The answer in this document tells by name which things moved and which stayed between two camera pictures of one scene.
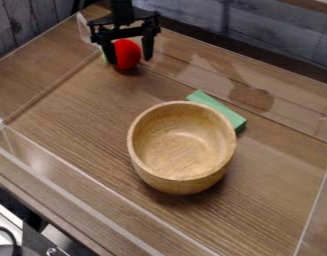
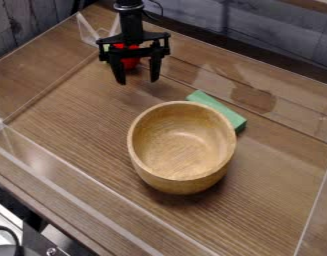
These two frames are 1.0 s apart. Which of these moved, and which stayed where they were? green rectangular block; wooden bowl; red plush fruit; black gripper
Moved: black gripper
Stayed: red plush fruit; green rectangular block; wooden bowl
